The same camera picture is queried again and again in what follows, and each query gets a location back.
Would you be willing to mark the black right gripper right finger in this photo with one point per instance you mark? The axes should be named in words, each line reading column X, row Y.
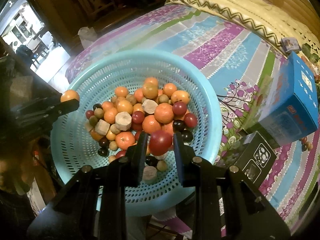
column 227, row 204

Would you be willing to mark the striped floral bed sheet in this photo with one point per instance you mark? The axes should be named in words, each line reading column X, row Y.
column 235, row 61

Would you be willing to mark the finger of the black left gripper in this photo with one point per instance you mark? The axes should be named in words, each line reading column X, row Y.
column 44, row 112

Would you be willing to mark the round banana slice in basket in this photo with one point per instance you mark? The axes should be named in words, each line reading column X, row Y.
column 123, row 121

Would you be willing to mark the red plum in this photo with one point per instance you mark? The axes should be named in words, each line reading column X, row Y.
column 160, row 142

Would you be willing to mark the large orange tangerine centre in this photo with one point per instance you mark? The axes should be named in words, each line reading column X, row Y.
column 164, row 113

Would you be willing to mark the small purple packet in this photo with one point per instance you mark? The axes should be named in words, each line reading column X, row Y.
column 289, row 45

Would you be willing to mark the cream quilted blanket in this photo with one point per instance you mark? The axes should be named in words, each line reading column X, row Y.
column 268, row 21

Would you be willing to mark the small red cherry tomato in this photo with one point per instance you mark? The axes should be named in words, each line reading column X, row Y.
column 304, row 140

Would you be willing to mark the blue cardboard box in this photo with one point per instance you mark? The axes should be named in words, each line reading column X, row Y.
column 286, row 109

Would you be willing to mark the black cardboard box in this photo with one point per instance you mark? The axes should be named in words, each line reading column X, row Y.
column 254, row 156

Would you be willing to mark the small green-brown fruit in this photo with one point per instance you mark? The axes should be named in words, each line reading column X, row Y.
column 309, row 145

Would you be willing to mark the light blue plastic basket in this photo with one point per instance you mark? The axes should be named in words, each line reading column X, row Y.
column 136, row 82

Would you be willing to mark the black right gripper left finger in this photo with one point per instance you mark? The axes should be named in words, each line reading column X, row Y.
column 92, row 204

